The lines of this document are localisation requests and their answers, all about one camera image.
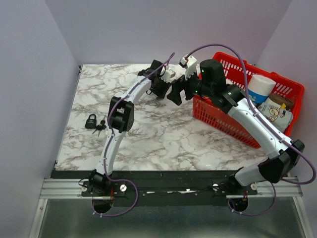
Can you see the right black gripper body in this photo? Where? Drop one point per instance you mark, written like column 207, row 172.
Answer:
column 191, row 87

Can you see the red plastic basket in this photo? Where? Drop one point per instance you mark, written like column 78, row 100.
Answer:
column 241, row 122

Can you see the white toilet paper roll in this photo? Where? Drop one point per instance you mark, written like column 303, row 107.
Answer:
column 259, row 88

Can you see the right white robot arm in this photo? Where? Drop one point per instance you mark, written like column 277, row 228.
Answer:
column 282, row 151

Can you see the black padlock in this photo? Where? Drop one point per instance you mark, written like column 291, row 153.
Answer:
column 91, row 122

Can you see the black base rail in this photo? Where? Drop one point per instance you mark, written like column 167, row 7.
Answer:
column 160, row 188

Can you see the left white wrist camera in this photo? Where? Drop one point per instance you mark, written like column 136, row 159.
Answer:
column 167, row 74

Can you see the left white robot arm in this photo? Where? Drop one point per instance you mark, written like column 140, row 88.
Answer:
column 119, row 121

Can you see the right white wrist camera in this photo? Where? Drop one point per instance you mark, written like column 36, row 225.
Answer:
column 189, row 63

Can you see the brown round container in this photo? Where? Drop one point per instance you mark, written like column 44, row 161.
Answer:
column 282, row 100

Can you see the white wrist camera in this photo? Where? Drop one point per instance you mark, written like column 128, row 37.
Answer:
column 189, row 63
column 167, row 74

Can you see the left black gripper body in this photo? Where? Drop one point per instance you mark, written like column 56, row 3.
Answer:
column 160, row 88

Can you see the white printed bag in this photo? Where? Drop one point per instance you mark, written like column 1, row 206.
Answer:
column 279, row 115

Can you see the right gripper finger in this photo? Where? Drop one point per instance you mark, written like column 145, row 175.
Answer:
column 177, row 86
column 175, row 97

